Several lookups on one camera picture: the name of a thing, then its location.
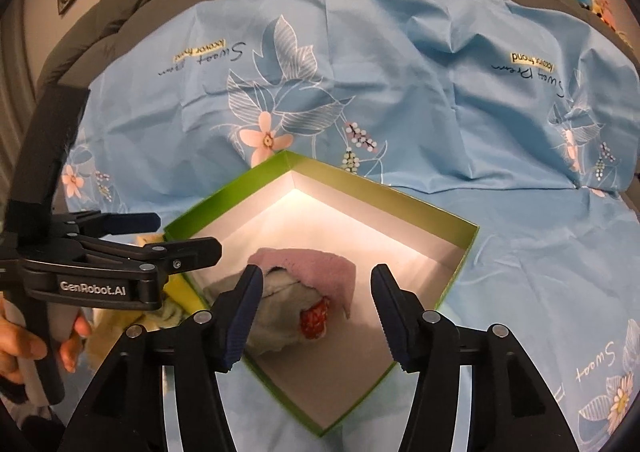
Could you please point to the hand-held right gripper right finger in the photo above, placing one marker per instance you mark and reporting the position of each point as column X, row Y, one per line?
column 395, row 327

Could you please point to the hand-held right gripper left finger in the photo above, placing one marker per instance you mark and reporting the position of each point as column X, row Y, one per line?
column 245, row 317

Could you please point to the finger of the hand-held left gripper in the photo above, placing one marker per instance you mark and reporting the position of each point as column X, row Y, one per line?
column 190, row 252
column 125, row 222

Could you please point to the grey towel with strawberry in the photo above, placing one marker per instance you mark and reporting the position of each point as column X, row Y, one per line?
column 280, row 312

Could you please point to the white knit cloth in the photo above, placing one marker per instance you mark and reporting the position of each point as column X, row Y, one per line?
column 172, row 316

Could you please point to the pink towel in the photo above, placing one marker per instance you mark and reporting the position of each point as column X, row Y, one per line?
column 310, row 264

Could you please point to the green cardboard box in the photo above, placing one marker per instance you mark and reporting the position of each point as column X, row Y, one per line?
column 350, row 232

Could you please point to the person's left hand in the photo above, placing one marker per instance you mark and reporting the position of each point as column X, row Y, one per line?
column 20, row 352

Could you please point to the blue floral bed sheet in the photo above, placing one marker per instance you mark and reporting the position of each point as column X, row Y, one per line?
column 400, row 82

